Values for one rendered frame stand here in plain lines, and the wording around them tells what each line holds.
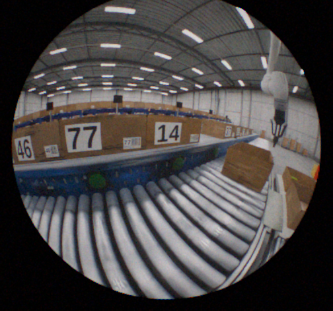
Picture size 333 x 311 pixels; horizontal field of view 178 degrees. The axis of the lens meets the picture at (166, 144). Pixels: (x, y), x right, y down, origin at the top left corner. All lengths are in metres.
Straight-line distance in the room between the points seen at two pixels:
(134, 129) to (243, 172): 0.59
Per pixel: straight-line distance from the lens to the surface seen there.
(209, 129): 1.12
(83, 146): 0.45
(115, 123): 0.42
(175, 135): 0.54
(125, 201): 0.41
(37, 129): 0.55
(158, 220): 0.34
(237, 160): 0.59
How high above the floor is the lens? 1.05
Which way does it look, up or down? 17 degrees down
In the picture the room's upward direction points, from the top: 4 degrees clockwise
